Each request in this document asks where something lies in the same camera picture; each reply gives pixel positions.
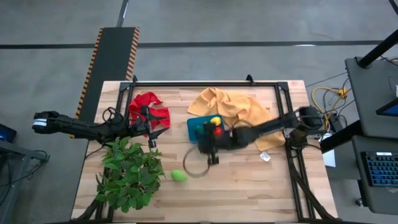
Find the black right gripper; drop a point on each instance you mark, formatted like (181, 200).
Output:
(217, 143)

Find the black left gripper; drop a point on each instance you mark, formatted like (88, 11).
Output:
(142, 126)

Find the red toy tomato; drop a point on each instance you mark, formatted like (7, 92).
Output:
(219, 131)

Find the dark green toy pepper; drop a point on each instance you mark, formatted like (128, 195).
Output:
(199, 129)

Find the yellow pepper toy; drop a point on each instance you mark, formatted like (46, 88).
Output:
(215, 120)

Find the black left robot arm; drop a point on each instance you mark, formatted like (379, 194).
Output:
(77, 127)

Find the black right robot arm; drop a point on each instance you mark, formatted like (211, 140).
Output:
(270, 126)

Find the red cloth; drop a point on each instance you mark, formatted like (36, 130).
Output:
(149, 101)

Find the teal plastic container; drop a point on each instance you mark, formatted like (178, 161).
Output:
(191, 124)

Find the light green toy fruit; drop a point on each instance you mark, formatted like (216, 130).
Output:
(178, 175)

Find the small white tag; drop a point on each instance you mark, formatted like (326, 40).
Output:
(265, 156)

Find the green artificial leafy plant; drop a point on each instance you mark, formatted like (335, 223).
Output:
(130, 174)

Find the yellow-orange cloth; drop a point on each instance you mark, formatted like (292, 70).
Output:
(236, 105)

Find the black mat with hazard stripes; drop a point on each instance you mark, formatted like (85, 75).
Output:
(109, 62)

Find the white paper sheet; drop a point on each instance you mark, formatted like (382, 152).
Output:
(329, 158)

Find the grey metal cart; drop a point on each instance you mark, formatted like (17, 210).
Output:
(12, 149)

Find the blue-lit black device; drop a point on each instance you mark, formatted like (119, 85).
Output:
(6, 133)

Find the grey desk with keyboard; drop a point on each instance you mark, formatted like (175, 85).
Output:
(376, 202)

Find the backlit black keyboard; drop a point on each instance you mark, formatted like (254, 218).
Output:
(382, 169)

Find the tablet with blue screen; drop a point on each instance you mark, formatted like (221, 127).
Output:
(391, 109)

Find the black pole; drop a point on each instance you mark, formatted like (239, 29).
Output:
(377, 49)

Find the black aluminium rig frame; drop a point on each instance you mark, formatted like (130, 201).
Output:
(202, 84)

